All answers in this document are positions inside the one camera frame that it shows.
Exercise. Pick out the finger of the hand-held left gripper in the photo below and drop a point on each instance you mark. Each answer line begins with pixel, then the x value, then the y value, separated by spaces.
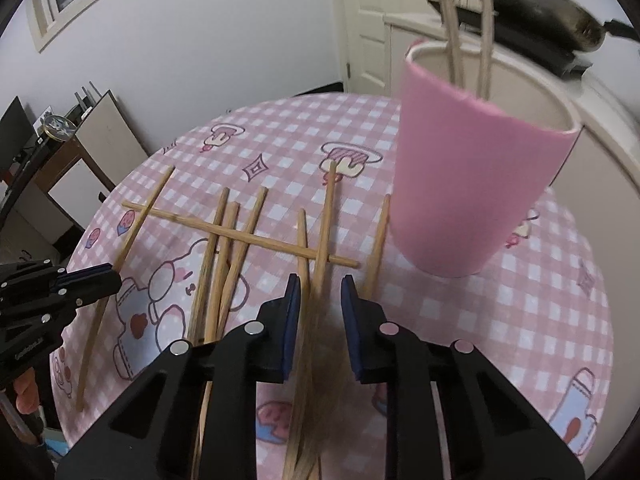
pixel 95 287
pixel 85 270

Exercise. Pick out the white framed window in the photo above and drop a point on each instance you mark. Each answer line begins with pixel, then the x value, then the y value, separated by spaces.
pixel 45 15

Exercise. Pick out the black stove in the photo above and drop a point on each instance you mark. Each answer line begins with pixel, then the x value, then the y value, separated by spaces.
pixel 550 57

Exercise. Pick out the pink cup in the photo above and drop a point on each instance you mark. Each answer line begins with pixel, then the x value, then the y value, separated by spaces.
pixel 460 185

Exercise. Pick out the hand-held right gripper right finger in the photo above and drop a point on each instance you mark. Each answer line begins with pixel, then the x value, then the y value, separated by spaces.
pixel 352 330

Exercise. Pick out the black monitor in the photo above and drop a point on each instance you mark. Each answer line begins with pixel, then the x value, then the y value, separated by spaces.
pixel 10 135

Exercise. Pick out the wooden chopstick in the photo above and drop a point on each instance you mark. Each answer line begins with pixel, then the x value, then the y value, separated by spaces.
pixel 325 220
pixel 450 25
pixel 484 25

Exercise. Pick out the white cabinet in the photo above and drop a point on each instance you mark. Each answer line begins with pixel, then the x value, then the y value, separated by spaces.
pixel 107 125
pixel 75 185

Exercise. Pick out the grey metal strips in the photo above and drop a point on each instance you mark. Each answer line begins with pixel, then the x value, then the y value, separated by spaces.
pixel 86 94

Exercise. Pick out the person's left hand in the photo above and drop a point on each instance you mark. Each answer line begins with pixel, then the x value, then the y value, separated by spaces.
pixel 26 392

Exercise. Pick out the white door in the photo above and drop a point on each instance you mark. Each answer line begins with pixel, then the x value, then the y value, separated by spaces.
pixel 365 20

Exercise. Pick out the round decorated tin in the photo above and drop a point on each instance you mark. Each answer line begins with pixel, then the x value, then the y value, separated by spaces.
pixel 55 127

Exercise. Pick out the black wok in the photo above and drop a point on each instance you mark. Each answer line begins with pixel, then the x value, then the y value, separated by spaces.
pixel 540 5

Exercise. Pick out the bunch of wooden chopsticks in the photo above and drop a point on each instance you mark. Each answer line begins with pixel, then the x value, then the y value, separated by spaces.
pixel 240 234

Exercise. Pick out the pink checked tablecloth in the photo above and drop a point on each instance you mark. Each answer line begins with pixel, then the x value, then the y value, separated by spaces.
pixel 300 125

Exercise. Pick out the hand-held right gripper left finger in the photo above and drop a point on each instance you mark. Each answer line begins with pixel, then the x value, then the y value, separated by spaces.
pixel 292 330

